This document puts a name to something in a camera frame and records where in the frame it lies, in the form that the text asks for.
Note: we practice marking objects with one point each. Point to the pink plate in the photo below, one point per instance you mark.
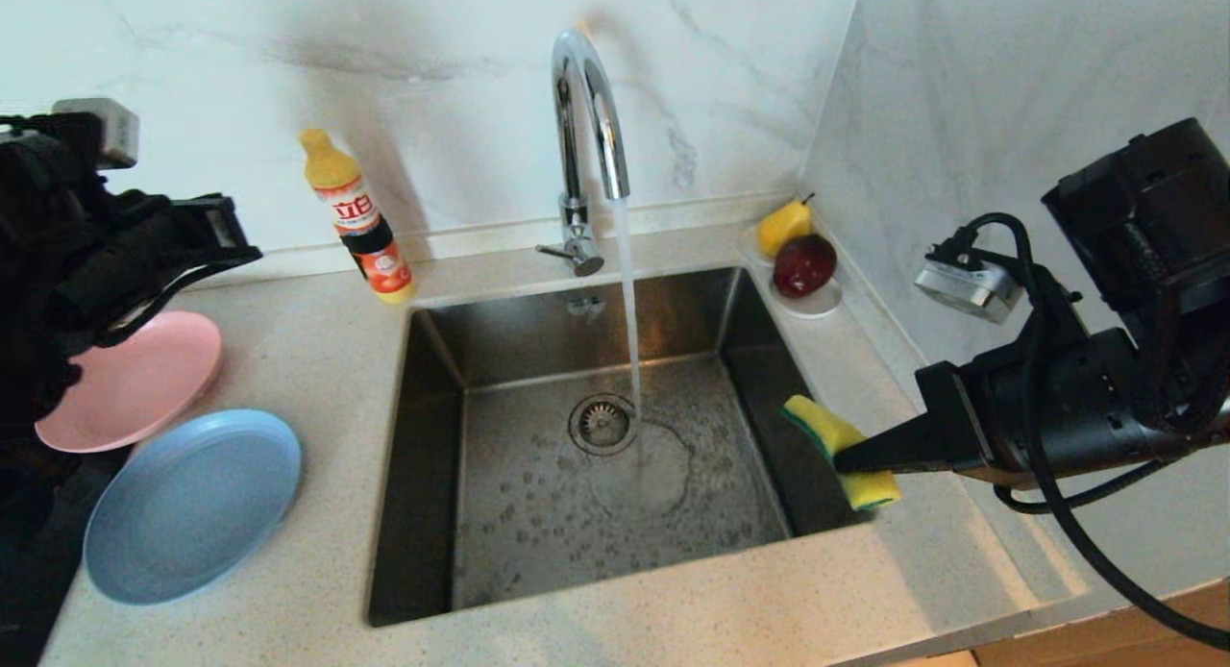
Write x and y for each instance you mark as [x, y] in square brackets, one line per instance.
[144, 388]

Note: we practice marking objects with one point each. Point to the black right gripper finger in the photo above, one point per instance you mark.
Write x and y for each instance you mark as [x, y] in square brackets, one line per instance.
[898, 446]
[927, 471]

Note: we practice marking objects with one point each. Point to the metal sink drain strainer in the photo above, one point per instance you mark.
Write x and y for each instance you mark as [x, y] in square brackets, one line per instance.
[601, 424]

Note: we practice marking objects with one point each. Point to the stainless steel sink basin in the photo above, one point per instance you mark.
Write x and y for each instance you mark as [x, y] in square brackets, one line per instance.
[538, 552]

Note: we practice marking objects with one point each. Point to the yellow green sponge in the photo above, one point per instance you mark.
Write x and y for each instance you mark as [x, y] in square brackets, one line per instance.
[826, 427]

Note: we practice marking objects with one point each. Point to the black glass cooktop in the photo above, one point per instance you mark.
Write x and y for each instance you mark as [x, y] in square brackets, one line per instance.
[38, 590]

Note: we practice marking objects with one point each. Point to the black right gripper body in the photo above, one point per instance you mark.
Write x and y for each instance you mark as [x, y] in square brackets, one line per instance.
[1105, 398]

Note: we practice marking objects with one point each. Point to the chrome gooseneck faucet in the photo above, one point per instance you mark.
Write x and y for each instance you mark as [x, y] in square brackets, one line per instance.
[577, 90]

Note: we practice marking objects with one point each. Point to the small white dish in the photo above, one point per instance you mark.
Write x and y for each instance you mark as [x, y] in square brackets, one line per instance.
[817, 307]

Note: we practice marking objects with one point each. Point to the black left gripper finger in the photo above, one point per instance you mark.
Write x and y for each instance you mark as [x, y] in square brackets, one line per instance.
[231, 230]

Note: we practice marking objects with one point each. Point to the light wooden cabinet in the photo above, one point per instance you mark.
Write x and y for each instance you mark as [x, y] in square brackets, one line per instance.
[1105, 638]

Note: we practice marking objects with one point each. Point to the light blue plate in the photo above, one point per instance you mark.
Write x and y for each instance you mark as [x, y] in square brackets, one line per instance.
[192, 504]

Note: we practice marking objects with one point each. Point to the dark red apple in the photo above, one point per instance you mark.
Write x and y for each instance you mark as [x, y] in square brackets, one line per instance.
[805, 264]

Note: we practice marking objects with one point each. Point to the yellow orange dish soap bottle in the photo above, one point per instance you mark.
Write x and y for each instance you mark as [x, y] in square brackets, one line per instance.
[357, 215]

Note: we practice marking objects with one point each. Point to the yellow pear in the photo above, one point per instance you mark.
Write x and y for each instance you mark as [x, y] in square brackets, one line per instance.
[780, 227]

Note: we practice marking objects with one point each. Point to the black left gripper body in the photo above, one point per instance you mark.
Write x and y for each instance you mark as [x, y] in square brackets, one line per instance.
[77, 254]

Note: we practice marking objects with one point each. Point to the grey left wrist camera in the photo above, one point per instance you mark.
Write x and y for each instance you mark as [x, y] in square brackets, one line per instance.
[110, 129]

